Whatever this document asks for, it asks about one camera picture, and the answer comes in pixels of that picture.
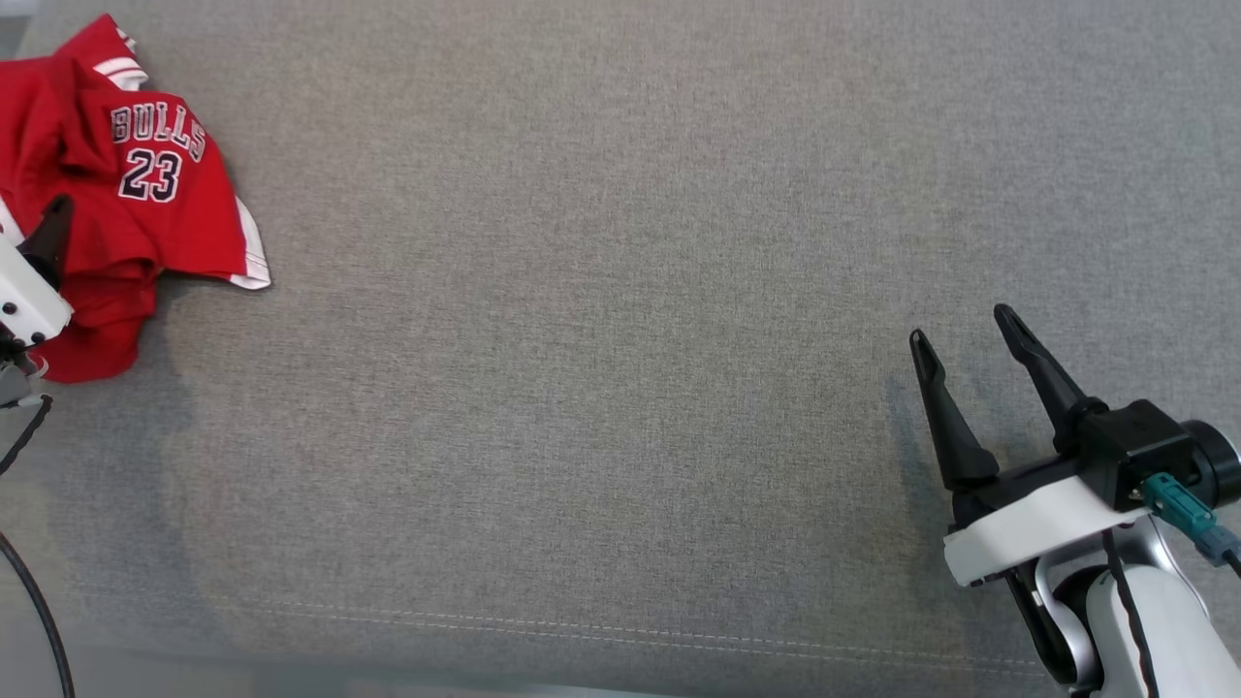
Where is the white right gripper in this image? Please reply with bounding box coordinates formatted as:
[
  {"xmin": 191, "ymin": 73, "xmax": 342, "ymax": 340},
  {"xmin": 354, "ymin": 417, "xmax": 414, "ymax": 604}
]
[{"xmin": 908, "ymin": 303, "xmax": 1145, "ymax": 589}]

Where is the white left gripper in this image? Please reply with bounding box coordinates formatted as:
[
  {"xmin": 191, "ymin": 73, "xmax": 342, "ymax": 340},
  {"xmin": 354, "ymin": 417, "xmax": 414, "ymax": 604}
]
[{"xmin": 0, "ymin": 194, "xmax": 76, "ymax": 350}]

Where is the red Bulls 23 jersey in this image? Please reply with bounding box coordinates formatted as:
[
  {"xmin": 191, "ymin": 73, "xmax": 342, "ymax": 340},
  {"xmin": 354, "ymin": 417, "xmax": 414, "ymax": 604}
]
[{"xmin": 0, "ymin": 13, "xmax": 272, "ymax": 292}]

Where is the braided black left arm cable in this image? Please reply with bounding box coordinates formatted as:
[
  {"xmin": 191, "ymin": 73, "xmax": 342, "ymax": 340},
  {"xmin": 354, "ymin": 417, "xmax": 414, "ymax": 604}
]
[{"xmin": 0, "ymin": 393, "xmax": 55, "ymax": 478}]

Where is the braided black arm cable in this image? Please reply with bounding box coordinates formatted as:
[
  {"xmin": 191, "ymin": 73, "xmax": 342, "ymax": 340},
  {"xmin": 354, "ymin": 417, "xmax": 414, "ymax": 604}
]
[
  {"xmin": 1099, "ymin": 528, "xmax": 1161, "ymax": 698},
  {"xmin": 0, "ymin": 393, "xmax": 55, "ymax": 478}
]

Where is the right camera cable teal plug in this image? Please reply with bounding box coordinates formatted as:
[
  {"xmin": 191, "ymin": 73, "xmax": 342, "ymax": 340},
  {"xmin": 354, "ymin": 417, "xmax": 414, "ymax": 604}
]
[{"xmin": 1141, "ymin": 472, "xmax": 1241, "ymax": 573}]

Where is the braided black right arm cable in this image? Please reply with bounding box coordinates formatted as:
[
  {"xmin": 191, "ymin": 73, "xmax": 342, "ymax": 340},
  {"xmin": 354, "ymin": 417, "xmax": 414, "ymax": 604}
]
[{"xmin": 1099, "ymin": 528, "xmax": 1161, "ymax": 698}]

